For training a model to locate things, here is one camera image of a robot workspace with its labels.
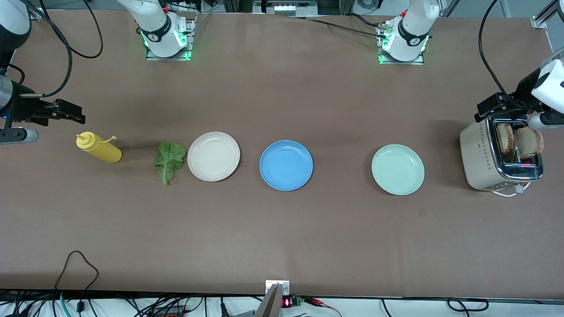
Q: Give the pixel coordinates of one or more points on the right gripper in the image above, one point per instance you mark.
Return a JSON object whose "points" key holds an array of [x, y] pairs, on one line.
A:
{"points": [[23, 108]]}

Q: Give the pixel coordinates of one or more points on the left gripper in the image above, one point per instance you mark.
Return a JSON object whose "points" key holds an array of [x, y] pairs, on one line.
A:
{"points": [[519, 96]]}

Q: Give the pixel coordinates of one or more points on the brown bread slice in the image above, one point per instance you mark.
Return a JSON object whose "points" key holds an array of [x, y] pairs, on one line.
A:
{"points": [[505, 137], [528, 141]]}

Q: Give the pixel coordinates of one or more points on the yellow mustard squeeze bottle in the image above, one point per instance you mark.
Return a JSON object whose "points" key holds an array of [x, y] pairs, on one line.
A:
{"points": [[103, 152]]}

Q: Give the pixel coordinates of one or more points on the green lettuce leaf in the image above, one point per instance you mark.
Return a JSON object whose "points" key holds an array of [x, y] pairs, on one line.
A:
{"points": [[169, 158]]}

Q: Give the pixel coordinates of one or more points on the light green round plate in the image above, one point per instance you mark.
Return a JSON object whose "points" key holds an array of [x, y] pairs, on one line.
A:
{"points": [[398, 169]]}

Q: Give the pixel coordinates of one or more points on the beige round plate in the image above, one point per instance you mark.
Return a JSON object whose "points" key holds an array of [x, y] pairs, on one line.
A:
{"points": [[213, 156]]}

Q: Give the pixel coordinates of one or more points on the blue round plate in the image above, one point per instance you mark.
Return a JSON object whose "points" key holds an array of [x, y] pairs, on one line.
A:
{"points": [[286, 165]]}

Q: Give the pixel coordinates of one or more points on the silver beige toaster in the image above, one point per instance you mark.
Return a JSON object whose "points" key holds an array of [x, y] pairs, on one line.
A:
{"points": [[478, 154]]}

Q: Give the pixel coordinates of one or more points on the black red power strip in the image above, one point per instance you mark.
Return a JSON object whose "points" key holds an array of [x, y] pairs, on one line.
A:
{"points": [[169, 312]]}

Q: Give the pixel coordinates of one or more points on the metal equipment rack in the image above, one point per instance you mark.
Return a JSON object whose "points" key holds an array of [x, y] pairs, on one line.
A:
{"points": [[286, 8]]}

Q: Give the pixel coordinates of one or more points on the small board red display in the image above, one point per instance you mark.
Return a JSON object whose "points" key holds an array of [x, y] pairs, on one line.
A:
{"points": [[287, 302]]}

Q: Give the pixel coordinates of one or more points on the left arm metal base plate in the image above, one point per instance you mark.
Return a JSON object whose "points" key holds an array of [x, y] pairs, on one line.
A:
{"points": [[405, 63]]}

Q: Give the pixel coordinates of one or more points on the aluminium frame profile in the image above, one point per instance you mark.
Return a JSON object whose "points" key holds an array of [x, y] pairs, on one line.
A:
{"points": [[539, 22]]}

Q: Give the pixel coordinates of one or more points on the small aluminium corner bracket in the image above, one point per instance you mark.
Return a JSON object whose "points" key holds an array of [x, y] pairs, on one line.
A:
{"points": [[37, 15]]}

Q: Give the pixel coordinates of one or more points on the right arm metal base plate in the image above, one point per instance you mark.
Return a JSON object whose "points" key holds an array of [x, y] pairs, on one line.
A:
{"points": [[167, 58]]}

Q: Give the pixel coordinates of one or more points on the grey metal camera bracket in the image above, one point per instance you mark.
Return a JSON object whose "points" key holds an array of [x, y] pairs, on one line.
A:
{"points": [[271, 304]]}

